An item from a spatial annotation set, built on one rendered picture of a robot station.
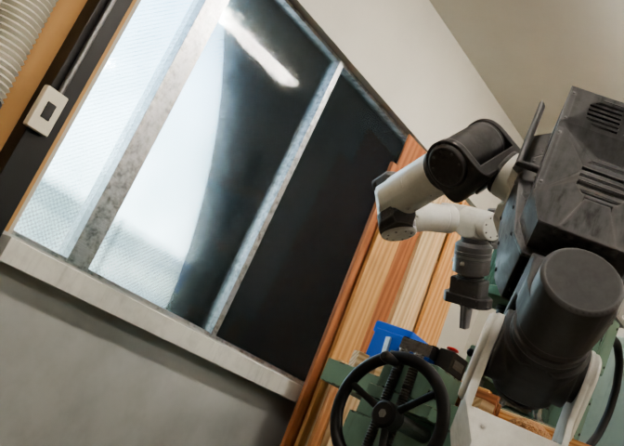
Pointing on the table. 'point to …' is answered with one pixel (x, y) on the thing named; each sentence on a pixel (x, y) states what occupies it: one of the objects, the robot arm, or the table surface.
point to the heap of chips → (531, 426)
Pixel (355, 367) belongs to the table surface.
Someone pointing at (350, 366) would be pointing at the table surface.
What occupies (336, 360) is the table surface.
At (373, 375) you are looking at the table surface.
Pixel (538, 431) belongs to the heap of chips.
